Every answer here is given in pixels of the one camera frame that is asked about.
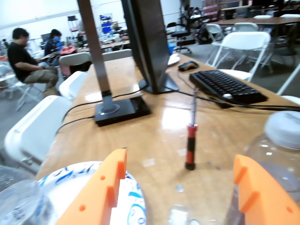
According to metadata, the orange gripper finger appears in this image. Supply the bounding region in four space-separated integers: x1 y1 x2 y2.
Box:
233 154 300 225
54 148 128 225

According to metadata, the clear bottle with blue label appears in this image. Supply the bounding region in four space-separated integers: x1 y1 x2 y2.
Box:
0 165 58 225

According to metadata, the clear bottle with purple label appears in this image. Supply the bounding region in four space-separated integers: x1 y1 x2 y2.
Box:
225 110 300 225

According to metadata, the paper plate with blue print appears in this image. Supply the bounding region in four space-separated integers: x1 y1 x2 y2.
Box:
37 161 147 225

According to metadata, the clear tape dispenser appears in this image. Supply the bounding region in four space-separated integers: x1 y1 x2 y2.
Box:
166 203 227 225

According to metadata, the black desk lamp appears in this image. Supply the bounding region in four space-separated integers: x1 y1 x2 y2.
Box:
77 0 151 127

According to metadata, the white folding chair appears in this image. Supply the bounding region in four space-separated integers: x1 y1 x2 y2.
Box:
210 31 272 83
58 52 92 73
58 71 88 101
276 63 300 106
102 48 133 62
4 95 73 169

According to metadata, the red black screwdriver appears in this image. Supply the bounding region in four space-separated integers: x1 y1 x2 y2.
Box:
184 88 199 171

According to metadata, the black computer keyboard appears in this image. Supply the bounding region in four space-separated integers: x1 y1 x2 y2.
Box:
189 69 268 105

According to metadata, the black computer mouse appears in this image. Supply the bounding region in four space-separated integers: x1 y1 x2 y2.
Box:
178 60 200 72

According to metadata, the person in black shirt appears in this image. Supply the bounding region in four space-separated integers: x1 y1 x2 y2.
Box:
7 27 59 92

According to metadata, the person in blue shirt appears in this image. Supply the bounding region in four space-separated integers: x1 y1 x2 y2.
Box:
44 29 64 59

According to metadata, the black computer monitor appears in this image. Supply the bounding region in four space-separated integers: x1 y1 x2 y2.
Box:
121 0 180 95

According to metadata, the brown folding table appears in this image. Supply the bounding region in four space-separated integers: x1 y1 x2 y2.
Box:
215 16 300 26

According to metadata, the black office chair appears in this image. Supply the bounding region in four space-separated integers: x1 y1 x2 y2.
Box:
166 21 196 54

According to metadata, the black lamp cable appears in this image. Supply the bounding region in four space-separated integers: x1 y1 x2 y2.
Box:
55 116 96 135

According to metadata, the black keyboard cable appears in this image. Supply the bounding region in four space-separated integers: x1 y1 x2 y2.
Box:
178 89 300 112

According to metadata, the black monitor cable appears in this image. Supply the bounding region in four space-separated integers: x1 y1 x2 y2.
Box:
61 88 143 124

